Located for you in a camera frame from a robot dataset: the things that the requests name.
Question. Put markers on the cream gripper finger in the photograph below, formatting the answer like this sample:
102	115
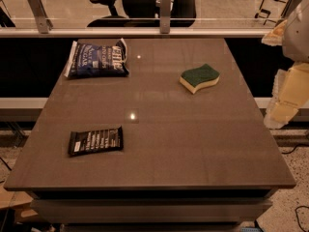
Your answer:
275	36
289	93

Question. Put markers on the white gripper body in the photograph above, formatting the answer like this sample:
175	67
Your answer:
296	38

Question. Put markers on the left metal rail bracket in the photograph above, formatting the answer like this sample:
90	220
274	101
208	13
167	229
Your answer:
44	25

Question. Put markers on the middle metal rail bracket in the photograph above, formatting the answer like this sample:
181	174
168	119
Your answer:
165	16

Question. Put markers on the metal rail bracket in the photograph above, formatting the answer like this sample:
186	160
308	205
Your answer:
165	16
290	6
44	25

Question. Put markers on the yellow frame cart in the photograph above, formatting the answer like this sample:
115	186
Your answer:
272	10

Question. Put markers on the black rxbar chocolate wrapper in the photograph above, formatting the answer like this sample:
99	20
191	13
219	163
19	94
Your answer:
95	141

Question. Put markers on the blue kettle chips bag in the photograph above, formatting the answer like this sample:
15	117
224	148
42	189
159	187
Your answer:
91	60

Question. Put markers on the green and yellow sponge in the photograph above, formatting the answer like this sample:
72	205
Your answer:
199	78

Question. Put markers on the black office chair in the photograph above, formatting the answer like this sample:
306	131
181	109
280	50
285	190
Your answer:
145	13

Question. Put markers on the right metal rail bracket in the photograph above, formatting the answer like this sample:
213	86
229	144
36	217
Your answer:
290	6

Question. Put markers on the grey table drawer base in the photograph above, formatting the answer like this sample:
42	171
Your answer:
204	214

